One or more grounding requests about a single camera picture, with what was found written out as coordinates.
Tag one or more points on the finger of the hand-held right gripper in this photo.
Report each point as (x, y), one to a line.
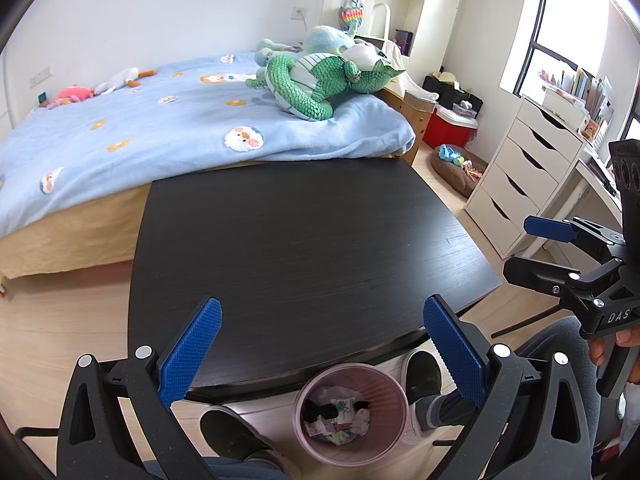
(545, 272)
(547, 227)

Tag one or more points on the person's left leg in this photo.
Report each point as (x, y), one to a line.
(240, 470)

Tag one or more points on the pink trash bin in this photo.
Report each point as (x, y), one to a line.
(380, 390)

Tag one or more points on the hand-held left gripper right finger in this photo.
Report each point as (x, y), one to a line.
(455, 355)

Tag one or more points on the person's shoe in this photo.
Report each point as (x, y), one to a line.
(227, 432)
(422, 375)

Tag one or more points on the brown pet bed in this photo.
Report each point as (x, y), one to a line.
(457, 175)

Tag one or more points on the pink plush toy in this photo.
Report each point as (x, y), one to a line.
(72, 94)

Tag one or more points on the purple box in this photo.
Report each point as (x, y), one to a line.
(404, 40)

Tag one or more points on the black bag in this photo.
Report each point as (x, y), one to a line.
(450, 92)

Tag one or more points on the person's right shoe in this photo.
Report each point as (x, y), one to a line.
(422, 375)

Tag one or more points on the person's left shoe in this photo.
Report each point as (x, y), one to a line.
(227, 432)

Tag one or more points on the books on cabinet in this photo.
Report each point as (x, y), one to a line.
(580, 90)

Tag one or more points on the white curved rack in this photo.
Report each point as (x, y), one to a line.
(381, 20)

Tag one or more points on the wooden bed frame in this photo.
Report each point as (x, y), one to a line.
(65, 245)

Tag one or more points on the white drawer cabinet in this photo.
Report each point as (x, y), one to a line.
(525, 175)

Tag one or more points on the window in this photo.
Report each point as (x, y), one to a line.
(565, 15)

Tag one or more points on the white wall switch panel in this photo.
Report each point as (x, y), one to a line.
(41, 76)

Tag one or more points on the person's right hand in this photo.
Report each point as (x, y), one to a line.
(631, 342)

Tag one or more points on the white wall socket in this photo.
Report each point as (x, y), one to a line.
(299, 11)

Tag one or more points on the light blue plush toy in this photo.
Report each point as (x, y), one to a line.
(325, 37)

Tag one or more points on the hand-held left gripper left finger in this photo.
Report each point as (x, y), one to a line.
(192, 355)

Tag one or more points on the white card with pink print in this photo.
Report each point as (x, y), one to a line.
(320, 429)

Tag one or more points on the red cooler box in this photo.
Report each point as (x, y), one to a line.
(450, 130)

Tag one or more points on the small dark clock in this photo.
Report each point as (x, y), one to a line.
(42, 97)

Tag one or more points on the green dragon plush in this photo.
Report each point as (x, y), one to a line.
(310, 80)

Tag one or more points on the light blue printed blanket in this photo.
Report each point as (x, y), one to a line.
(150, 125)

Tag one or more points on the white goose plush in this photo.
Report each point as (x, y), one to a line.
(120, 80)

